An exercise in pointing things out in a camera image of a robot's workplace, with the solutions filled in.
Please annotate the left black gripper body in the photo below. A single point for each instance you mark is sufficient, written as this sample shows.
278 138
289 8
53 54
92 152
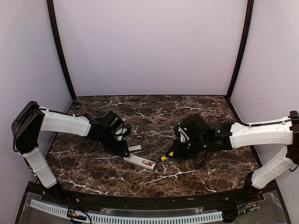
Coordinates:
115 149

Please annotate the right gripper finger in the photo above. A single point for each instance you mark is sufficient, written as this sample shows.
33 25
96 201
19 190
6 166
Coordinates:
172 156
173 151

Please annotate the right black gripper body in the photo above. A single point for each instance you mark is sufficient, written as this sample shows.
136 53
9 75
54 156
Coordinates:
187 151

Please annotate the yellow handled screwdriver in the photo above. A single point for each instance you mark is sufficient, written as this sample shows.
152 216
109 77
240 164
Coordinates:
161 158

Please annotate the white battery cover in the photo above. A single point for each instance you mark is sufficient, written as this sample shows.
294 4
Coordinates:
134 148

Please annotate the white slim remote control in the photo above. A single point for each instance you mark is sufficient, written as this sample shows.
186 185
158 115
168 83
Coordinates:
138 161

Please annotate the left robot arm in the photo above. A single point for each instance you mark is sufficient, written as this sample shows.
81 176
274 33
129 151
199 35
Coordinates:
109 131

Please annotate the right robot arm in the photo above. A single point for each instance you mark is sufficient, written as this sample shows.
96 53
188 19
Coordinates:
194 135

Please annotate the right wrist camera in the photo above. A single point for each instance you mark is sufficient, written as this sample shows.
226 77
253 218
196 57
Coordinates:
181 134

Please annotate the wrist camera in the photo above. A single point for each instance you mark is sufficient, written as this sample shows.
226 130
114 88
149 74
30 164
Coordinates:
123 132
181 134

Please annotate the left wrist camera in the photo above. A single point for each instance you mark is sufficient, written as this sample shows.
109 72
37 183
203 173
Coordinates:
123 132

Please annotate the black front rail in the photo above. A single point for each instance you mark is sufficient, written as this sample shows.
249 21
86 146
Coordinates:
226 200

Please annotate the left black frame post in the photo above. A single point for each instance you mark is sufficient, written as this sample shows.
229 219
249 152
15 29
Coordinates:
59 48

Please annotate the black frame post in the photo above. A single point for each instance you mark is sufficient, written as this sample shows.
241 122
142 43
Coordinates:
59 48
241 50

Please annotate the right black frame post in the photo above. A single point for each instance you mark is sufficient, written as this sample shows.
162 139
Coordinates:
241 50

